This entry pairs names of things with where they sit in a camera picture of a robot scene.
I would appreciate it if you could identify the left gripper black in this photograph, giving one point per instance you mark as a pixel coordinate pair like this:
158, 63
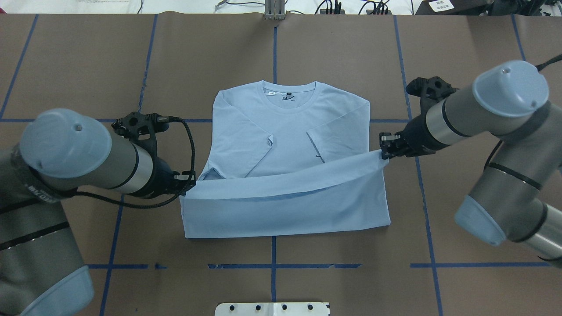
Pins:
161, 174

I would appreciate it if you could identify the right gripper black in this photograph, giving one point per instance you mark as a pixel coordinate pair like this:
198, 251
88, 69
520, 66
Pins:
416, 135

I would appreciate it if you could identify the light blue t-shirt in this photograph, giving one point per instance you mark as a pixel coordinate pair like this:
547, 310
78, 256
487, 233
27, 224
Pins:
287, 160

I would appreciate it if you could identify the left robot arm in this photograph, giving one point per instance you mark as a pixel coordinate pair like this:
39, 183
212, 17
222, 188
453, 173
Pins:
61, 155

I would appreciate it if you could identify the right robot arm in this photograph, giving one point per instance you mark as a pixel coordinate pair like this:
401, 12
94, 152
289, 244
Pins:
510, 102

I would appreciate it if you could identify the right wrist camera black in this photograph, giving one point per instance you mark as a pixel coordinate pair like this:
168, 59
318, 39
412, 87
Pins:
430, 91

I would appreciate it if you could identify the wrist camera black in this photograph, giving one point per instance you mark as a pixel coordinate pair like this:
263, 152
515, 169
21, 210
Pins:
430, 91
141, 129

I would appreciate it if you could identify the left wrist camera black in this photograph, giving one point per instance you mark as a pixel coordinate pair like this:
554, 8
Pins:
141, 129

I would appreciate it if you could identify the white pedestal base plate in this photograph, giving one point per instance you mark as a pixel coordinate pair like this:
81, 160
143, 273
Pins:
273, 309

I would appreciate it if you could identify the aluminium frame post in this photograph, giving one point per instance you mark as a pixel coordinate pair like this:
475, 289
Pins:
274, 9

